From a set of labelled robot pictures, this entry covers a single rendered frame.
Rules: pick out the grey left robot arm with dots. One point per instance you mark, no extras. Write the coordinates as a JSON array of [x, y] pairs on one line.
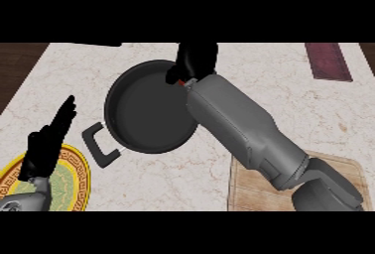
[[27, 200]]

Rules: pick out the maroon rectangular block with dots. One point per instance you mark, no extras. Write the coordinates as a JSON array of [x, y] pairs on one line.
[[328, 61]]

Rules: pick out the pale wooden cutting board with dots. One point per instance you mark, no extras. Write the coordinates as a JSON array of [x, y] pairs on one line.
[[254, 191]]

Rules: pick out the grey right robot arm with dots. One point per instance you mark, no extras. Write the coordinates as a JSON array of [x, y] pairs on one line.
[[239, 125]]

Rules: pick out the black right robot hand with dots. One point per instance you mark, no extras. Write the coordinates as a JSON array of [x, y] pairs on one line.
[[195, 61]]

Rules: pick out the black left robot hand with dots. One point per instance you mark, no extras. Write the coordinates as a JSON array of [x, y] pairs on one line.
[[46, 149]]

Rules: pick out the red bell pepper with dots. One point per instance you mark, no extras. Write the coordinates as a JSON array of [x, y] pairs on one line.
[[182, 82]]

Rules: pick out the yellow ornate plate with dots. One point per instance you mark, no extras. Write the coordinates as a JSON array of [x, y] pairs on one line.
[[73, 178]]

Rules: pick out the black flat object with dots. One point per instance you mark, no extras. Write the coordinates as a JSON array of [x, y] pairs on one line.
[[99, 44]]

